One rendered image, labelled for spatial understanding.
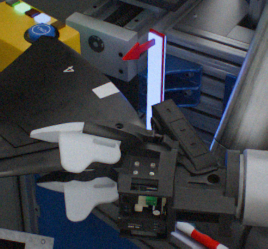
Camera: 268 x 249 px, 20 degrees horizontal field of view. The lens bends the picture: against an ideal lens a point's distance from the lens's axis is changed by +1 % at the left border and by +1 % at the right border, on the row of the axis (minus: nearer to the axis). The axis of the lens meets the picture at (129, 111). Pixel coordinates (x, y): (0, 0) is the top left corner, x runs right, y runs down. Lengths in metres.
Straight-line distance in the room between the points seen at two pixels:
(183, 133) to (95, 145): 0.10
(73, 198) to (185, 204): 0.14
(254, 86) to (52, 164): 0.23
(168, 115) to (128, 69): 0.55
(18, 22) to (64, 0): 0.67
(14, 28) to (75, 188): 0.46
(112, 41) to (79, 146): 0.61
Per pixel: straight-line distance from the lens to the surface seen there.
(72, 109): 0.88
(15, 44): 1.19
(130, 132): 0.75
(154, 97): 1.03
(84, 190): 0.82
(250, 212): 0.75
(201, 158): 0.77
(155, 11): 1.41
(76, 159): 0.75
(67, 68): 0.93
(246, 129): 0.84
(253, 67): 0.83
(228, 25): 1.47
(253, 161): 0.75
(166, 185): 0.73
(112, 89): 0.93
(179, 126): 0.80
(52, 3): 1.88
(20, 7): 1.27
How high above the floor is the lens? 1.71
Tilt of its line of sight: 38 degrees down
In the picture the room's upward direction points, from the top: straight up
